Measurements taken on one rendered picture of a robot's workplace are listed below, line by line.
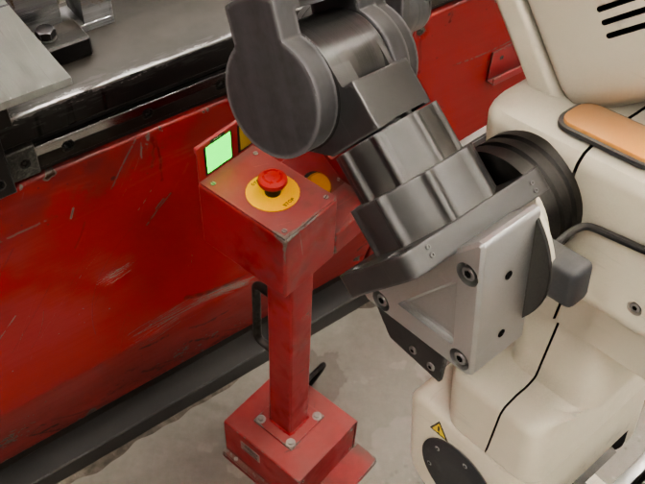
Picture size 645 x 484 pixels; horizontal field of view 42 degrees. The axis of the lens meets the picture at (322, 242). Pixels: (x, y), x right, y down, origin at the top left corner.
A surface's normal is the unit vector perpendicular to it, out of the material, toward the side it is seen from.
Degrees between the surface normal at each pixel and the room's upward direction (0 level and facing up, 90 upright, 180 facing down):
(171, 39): 0
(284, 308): 90
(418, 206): 52
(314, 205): 0
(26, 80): 0
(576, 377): 90
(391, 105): 39
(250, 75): 79
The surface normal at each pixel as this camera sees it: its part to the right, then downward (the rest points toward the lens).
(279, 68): -0.64, 0.40
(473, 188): 0.55, -0.27
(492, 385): -0.35, -0.51
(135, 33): 0.04, -0.67
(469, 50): 0.60, 0.61
